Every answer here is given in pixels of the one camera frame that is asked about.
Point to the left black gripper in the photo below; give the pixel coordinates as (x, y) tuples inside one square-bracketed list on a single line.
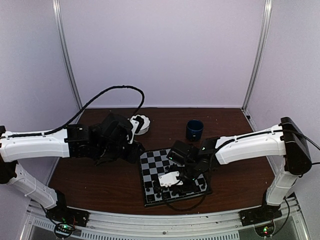
[(134, 155)]

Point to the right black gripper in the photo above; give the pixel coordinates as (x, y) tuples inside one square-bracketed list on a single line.
[(192, 188)]

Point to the folding black silver chessboard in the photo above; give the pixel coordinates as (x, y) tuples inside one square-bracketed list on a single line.
[(155, 163)]

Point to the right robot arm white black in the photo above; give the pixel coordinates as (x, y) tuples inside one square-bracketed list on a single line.
[(284, 139)]

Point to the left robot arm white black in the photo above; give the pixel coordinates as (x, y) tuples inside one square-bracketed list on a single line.
[(105, 142)]

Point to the right green led circuit board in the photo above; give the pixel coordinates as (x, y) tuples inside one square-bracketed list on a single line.
[(264, 230)]

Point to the green led circuit board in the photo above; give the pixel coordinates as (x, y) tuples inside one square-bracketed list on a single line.
[(264, 230), (63, 228)]

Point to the left green led circuit board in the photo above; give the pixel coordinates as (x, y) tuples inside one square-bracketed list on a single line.
[(63, 228)]

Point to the white scalloped ceramic bowl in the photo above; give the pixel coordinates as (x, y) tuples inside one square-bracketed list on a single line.
[(141, 124)]

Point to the dark blue ceramic mug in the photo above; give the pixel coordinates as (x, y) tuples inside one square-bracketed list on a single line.
[(194, 130)]

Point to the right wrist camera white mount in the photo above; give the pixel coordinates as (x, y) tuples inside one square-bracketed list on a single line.
[(170, 179)]

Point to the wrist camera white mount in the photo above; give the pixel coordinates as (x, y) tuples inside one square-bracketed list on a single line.
[(170, 179), (131, 138)]

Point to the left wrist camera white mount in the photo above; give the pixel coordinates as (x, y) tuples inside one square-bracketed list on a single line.
[(131, 138)]

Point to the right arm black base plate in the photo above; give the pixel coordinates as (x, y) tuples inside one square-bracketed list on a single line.
[(258, 215)]

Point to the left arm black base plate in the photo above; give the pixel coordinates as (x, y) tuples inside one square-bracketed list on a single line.
[(71, 216)]

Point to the aluminium front rail frame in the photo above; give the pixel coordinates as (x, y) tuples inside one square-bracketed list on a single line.
[(224, 225)]

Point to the left aluminium corner post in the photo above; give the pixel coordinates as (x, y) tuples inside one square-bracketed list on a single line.
[(66, 57)]

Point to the aluminium corner post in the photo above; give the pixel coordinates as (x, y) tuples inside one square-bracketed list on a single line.
[(264, 30), (66, 57)]

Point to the right aluminium corner post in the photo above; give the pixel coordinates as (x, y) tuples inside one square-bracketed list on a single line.
[(264, 30)]

